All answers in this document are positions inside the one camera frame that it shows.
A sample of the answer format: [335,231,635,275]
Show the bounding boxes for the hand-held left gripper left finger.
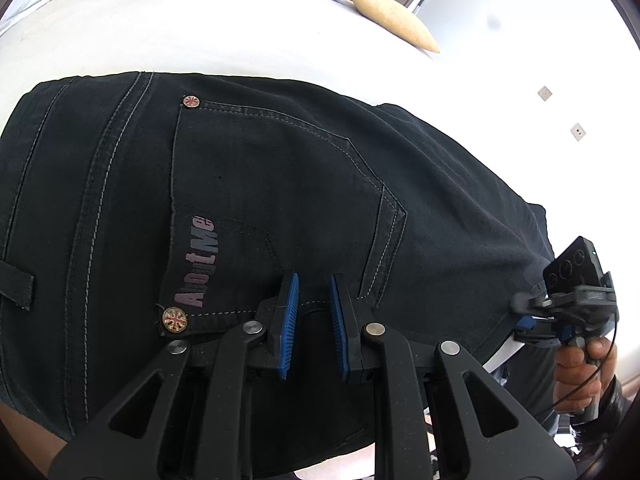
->
[47,272,301,480]

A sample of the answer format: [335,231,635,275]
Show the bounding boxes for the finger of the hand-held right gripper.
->
[514,315,557,348]
[511,291,551,313]

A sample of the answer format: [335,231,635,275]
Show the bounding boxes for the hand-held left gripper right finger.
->
[328,274,576,480]

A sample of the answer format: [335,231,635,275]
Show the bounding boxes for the black denim pants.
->
[0,71,556,478]

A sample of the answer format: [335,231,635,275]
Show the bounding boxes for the person's right forearm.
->
[570,375,638,480]

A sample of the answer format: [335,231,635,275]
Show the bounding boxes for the person's right hand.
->
[554,337,619,417]

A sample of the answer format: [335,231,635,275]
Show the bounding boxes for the yellow pillow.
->
[349,0,442,55]

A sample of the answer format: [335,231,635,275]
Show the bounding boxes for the thin black cable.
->
[549,305,621,411]

